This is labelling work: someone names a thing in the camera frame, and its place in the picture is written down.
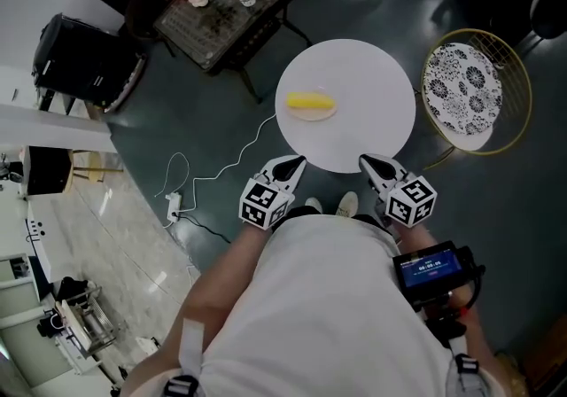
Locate person's left forearm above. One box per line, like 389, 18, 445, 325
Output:
119, 224, 274, 397

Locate glass-top coffee table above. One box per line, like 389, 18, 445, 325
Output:
152, 0, 314, 105

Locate person's right white shoe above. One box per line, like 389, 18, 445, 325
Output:
335, 191, 360, 220

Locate black floor cable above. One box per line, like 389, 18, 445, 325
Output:
175, 212, 232, 246

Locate person's right forearm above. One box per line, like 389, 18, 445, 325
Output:
398, 224, 513, 397

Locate white power cable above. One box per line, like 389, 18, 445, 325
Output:
154, 115, 278, 213

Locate small white plate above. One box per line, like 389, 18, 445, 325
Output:
284, 96, 340, 123

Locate black strap buckle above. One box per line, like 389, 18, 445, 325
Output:
162, 374, 201, 397

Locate white cabinet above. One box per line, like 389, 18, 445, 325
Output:
25, 198, 62, 300

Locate wooden stool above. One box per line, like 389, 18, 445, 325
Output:
68, 148, 126, 184

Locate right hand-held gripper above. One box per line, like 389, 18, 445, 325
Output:
359, 154, 439, 229

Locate black phone with lit screen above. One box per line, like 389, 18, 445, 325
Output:
392, 240, 487, 308

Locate white power strip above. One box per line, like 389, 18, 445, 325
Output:
164, 191, 183, 224

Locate yellow corn cob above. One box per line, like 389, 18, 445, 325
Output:
285, 91, 338, 113

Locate metal wire rack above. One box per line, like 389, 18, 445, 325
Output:
37, 275, 119, 377

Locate black box speaker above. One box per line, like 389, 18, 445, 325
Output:
26, 145, 74, 198

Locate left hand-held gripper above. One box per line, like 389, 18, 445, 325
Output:
240, 154, 308, 232

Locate floral round seat cushion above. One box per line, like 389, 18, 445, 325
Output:
420, 43, 504, 152

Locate black wicker chair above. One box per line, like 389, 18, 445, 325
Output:
123, 0, 179, 60

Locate gold wire chair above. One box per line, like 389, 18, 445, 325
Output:
417, 27, 533, 171

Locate white harness strap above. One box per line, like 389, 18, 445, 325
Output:
177, 318, 206, 381
446, 336, 483, 397

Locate round white table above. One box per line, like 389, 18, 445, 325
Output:
274, 39, 418, 175

